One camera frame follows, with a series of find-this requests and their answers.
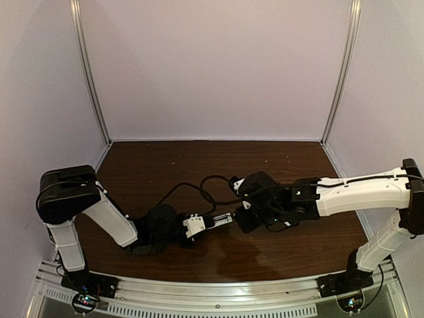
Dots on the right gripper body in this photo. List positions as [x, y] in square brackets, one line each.
[247, 220]

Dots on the front aluminium rail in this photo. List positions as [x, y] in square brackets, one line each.
[279, 298]

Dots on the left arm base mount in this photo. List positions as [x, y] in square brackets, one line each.
[89, 287]

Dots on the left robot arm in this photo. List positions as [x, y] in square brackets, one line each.
[66, 193]

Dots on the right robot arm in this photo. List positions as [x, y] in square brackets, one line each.
[267, 202]

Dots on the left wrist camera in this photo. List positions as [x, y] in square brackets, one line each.
[194, 225]

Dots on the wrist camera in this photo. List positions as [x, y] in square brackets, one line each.
[194, 225]
[235, 183]

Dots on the left aluminium frame post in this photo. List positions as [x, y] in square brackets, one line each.
[75, 7]

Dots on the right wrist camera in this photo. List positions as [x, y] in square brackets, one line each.
[235, 183]

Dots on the aluminium frame post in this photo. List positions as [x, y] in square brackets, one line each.
[75, 7]
[348, 52]

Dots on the right aluminium frame post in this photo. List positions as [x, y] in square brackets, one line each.
[348, 52]

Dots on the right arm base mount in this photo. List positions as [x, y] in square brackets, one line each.
[348, 286]

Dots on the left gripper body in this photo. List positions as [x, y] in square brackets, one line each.
[209, 223]

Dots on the white remote control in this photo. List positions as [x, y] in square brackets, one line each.
[223, 219]

